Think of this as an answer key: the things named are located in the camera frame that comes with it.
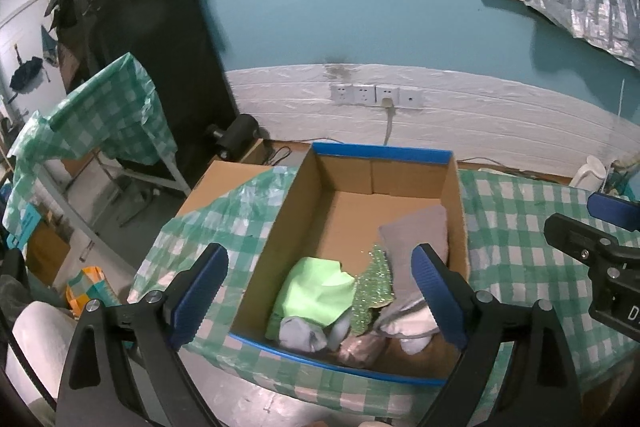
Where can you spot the grey blue small cloth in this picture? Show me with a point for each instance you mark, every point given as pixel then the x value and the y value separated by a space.
pixel 299 335

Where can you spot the white wall socket strip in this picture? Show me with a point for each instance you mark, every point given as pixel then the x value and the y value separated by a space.
pixel 382 95

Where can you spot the white electric kettle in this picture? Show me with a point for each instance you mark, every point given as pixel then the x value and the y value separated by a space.
pixel 591 176

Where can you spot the green sequin fabric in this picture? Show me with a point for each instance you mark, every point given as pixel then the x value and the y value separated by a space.
pixel 373 292

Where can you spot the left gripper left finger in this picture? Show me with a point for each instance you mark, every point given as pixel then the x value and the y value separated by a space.
pixel 191 292

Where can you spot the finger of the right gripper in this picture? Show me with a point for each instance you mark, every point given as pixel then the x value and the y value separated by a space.
pixel 580 241
pixel 614 210

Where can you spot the black hanging jacket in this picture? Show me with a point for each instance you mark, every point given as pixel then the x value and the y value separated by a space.
pixel 170 38

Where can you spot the light green cloth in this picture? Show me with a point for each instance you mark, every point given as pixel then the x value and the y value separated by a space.
pixel 316 290

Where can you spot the blue cardboard box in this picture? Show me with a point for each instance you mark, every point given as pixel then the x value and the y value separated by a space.
pixel 333 207

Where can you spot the green checkered tablecloth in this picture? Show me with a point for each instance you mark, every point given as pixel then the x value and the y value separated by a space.
pixel 508 257

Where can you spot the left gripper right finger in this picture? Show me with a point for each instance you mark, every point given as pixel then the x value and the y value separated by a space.
pixel 448 295

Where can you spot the pink grey plastic bag bundle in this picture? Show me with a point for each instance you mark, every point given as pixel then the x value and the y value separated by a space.
pixel 361 352

